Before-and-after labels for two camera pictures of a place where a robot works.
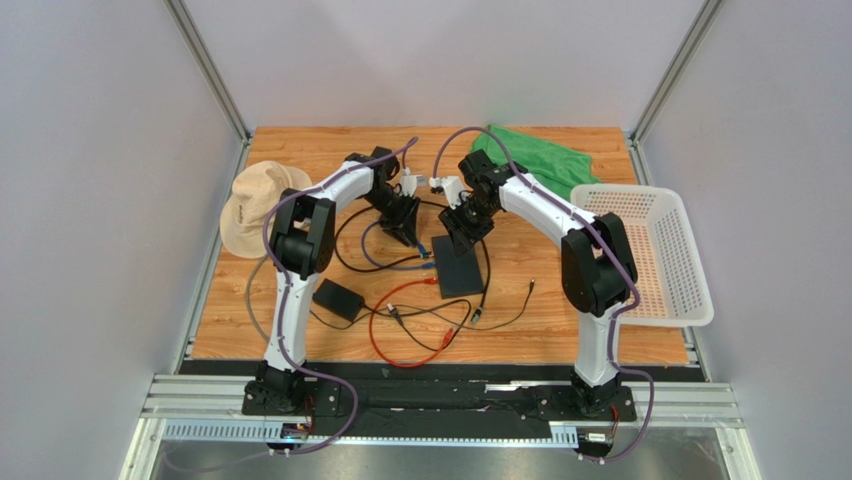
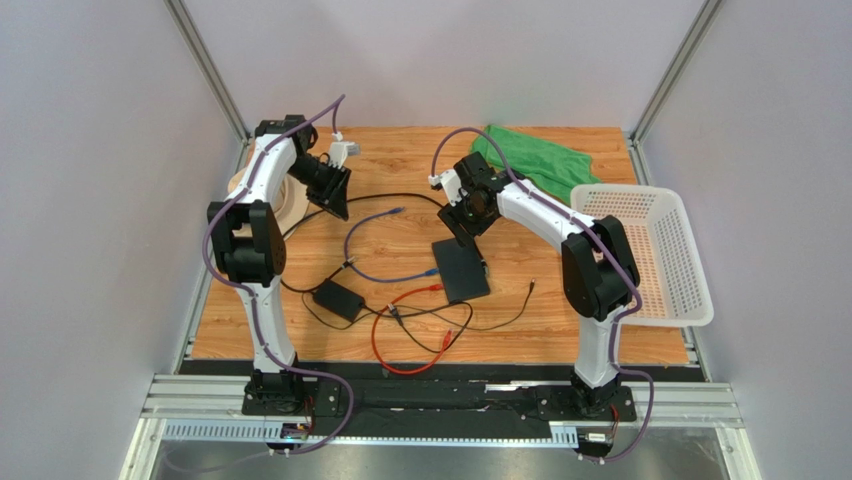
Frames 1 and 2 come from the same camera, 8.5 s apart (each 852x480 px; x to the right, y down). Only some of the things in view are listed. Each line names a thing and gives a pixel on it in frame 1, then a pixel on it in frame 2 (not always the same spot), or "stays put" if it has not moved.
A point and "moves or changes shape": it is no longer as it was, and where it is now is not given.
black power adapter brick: x=338 y=299 stays put
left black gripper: x=403 y=225 to x=335 y=189
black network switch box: x=458 y=276 stays put
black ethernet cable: x=476 y=314 moves or changes shape
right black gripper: x=460 y=221 stays put
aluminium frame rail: x=679 y=402 stays put
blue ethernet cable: x=422 y=250 to x=392 y=211
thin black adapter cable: x=527 y=300 stays put
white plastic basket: x=671 y=280 stays put
